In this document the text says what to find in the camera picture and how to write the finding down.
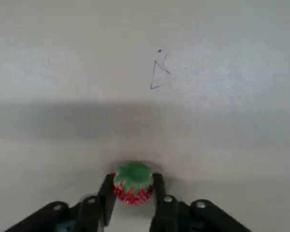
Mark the red toy strawberry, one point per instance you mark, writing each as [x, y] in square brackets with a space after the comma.
[133, 184]

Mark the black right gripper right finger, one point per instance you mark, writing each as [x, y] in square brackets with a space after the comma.
[174, 212]

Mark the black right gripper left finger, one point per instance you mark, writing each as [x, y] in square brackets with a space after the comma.
[87, 212]

